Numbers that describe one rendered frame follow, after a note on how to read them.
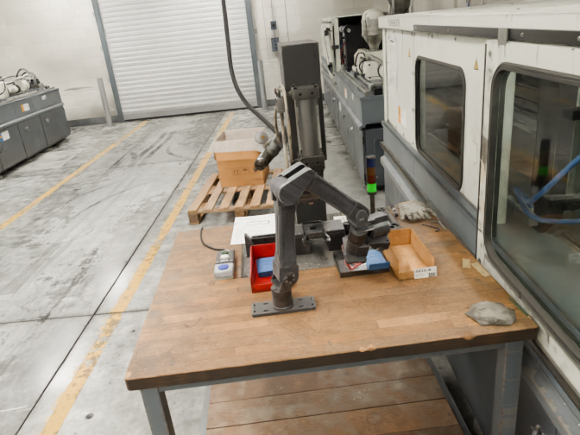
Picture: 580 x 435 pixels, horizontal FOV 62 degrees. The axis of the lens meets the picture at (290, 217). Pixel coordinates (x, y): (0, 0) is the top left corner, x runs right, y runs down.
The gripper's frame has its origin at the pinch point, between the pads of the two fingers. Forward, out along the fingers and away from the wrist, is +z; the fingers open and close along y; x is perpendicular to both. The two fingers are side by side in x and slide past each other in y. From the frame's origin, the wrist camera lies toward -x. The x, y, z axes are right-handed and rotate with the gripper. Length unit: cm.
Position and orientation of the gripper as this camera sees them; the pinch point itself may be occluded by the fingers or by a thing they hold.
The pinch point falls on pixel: (350, 264)
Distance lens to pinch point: 168.2
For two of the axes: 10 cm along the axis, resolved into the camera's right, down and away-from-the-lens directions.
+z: -0.3, 6.4, 7.6
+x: -10.0, 0.5, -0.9
